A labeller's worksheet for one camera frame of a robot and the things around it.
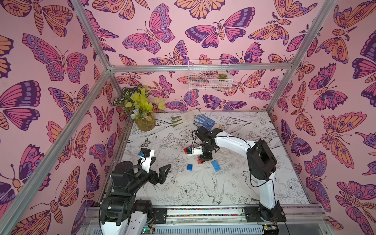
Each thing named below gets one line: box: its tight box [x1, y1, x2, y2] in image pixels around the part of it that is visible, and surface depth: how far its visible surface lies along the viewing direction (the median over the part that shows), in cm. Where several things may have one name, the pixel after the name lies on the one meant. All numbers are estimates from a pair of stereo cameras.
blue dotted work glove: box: [193, 113, 216, 132], surface depth 115 cm
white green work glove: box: [170, 108, 202, 128], surface depth 119 cm
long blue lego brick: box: [211, 159, 222, 172], surface depth 92 cm
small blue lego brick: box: [186, 164, 193, 171], surface depth 92 cm
